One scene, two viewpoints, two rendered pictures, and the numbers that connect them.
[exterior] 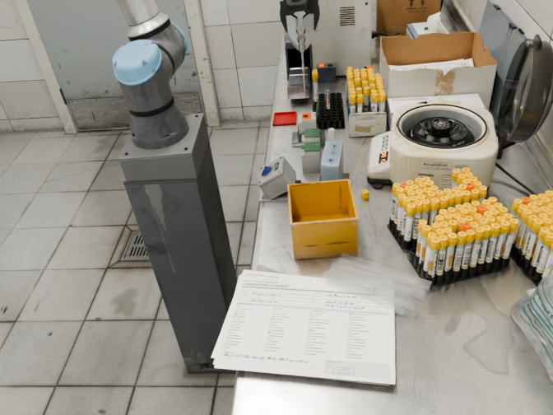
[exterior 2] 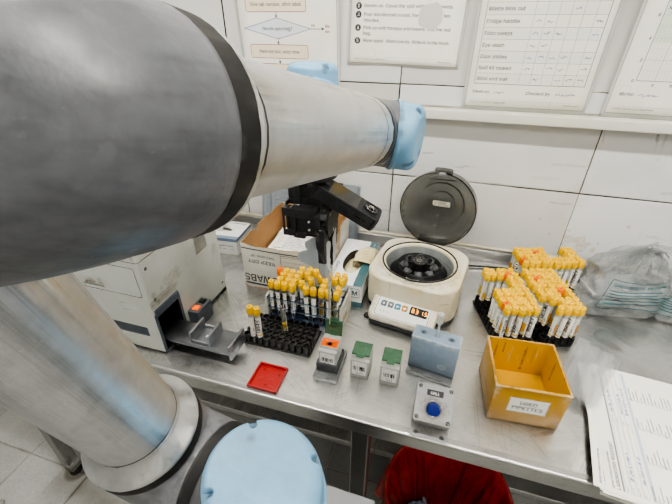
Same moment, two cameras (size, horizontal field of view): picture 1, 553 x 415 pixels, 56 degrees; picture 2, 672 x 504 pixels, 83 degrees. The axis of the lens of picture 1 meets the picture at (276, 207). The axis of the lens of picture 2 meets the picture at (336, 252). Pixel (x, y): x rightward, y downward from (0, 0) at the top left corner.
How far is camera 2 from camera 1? 1.22 m
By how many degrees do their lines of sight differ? 64
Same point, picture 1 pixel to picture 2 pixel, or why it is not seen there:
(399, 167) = (451, 305)
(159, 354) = not seen: outside the picture
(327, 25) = (186, 261)
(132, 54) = (275, 478)
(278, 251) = (542, 443)
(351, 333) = (655, 404)
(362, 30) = (212, 247)
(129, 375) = not seen: outside the picture
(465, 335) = (619, 342)
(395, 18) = not seen: hidden behind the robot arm
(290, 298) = (627, 443)
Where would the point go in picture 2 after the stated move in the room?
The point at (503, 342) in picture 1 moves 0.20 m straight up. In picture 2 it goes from (618, 327) to (653, 262)
